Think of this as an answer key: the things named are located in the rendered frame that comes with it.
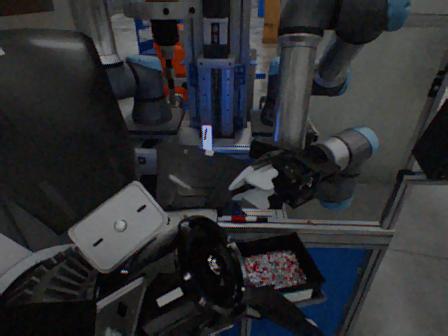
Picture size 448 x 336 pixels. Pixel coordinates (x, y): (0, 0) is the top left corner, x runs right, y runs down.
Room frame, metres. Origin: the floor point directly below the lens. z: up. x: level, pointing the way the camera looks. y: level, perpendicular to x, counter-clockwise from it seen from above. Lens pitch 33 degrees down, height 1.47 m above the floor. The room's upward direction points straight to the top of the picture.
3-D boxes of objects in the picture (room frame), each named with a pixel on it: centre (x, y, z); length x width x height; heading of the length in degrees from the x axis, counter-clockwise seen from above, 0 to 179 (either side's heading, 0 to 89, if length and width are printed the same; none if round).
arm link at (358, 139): (0.55, -0.27, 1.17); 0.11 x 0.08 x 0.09; 125
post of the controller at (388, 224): (0.64, -0.49, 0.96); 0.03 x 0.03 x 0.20; 88
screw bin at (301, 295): (0.49, -0.12, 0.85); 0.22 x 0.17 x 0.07; 103
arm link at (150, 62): (1.05, 0.29, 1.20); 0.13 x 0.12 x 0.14; 133
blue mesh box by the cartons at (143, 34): (7.56, 1.43, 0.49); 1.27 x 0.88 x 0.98; 166
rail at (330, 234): (0.66, -0.06, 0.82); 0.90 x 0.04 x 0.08; 88
